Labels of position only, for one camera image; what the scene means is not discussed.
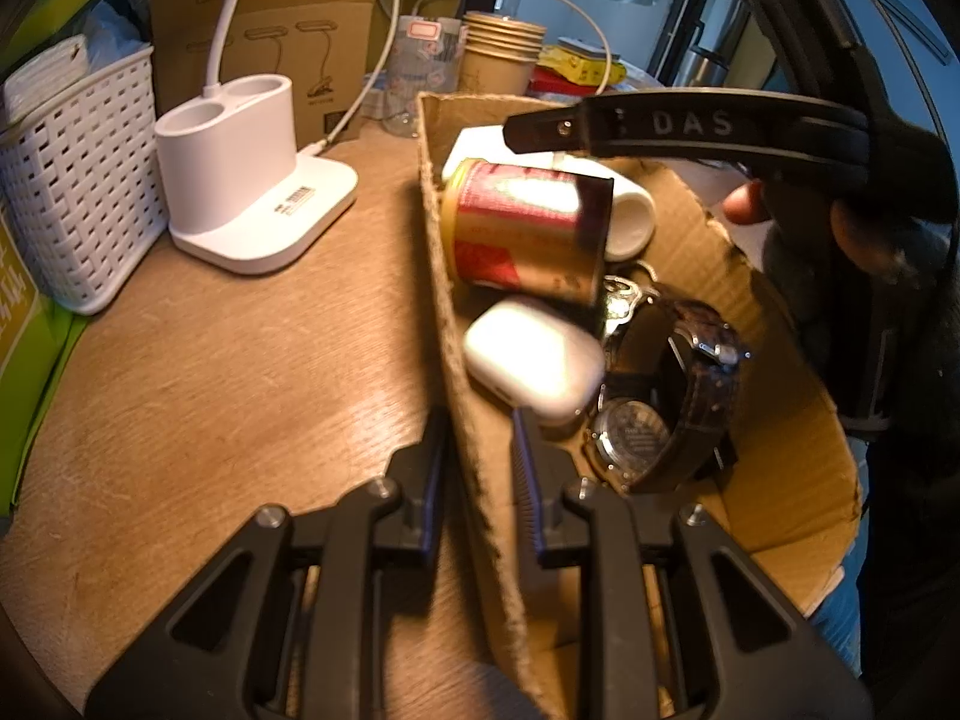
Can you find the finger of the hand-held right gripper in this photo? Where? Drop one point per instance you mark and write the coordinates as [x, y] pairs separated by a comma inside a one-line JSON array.
[[675, 127], [810, 7]]

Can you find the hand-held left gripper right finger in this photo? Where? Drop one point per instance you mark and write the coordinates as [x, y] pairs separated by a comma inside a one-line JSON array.
[[526, 480]]

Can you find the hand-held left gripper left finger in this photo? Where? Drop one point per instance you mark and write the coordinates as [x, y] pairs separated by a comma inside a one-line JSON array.
[[431, 480]]

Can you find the white pill bottle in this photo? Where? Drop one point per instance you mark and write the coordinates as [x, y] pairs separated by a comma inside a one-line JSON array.
[[630, 221]]

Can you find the white earbuds case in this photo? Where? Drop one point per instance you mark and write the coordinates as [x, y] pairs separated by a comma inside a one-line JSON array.
[[525, 352]]

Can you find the black car key bunch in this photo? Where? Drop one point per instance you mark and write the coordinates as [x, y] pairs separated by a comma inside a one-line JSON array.
[[622, 300]]

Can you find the red gold tin can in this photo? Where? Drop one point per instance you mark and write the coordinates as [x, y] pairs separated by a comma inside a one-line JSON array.
[[510, 232]]

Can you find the white charger block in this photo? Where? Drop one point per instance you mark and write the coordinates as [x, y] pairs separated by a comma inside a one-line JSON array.
[[480, 146]]

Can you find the brown cardboard box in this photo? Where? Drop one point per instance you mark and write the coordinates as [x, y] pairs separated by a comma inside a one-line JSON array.
[[787, 480]]

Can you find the person's right hand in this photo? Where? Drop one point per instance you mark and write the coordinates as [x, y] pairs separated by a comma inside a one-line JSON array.
[[744, 202]]

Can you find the steel travel mug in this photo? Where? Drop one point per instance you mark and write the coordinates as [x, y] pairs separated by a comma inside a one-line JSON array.
[[709, 67]]

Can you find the yellow printed packet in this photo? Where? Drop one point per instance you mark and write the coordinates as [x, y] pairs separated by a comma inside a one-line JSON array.
[[577, 64]]

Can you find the red book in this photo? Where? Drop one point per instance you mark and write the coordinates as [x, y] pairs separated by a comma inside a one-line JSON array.
[[547, 82]]

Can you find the stack of brown paper cups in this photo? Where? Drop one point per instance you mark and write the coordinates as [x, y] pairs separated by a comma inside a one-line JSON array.
[[495, 67]]

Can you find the person's dark clothing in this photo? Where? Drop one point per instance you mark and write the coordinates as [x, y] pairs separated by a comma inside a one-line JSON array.
[[885, 405]]

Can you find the clear printed glass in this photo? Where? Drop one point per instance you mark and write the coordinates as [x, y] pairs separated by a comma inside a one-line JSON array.
[[420, 60]]

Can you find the brown lamp carton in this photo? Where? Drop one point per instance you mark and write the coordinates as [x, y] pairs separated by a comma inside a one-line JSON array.
[[330, 52]]

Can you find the white desk lamp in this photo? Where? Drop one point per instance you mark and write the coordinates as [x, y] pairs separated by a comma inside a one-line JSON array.
[[247, 150]]

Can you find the green carton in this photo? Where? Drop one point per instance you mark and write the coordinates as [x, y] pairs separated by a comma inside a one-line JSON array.
[[22, 360]]

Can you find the white plastic basket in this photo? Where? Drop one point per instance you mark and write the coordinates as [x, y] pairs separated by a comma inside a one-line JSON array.
[[82, 187]]

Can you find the clear plastic bag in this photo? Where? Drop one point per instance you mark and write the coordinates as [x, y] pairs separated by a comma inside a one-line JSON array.
[[112, 30]]

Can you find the white paper packet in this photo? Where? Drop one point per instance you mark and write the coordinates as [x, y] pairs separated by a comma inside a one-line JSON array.
[[45, 79]]

